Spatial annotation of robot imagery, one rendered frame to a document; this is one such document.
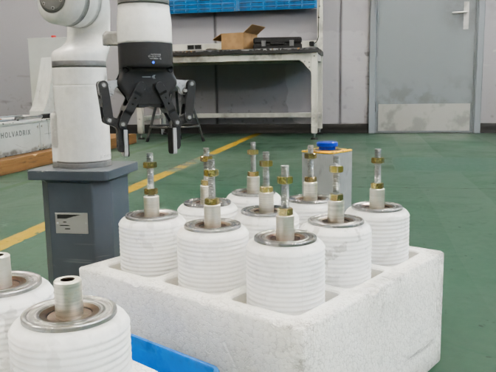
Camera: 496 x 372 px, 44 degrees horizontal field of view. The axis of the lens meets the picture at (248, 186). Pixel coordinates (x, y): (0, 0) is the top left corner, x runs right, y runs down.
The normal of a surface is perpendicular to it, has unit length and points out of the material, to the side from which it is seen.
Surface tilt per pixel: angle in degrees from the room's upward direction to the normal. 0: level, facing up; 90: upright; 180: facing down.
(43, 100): 57
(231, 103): 90
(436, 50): 90
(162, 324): 90
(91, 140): 90
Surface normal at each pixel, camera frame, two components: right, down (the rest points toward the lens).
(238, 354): -0.63, 0.13
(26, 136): 0.98, 0.01
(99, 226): 0.56, 0.11
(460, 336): -0.01, -0.99
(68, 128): -0.29, 0.15
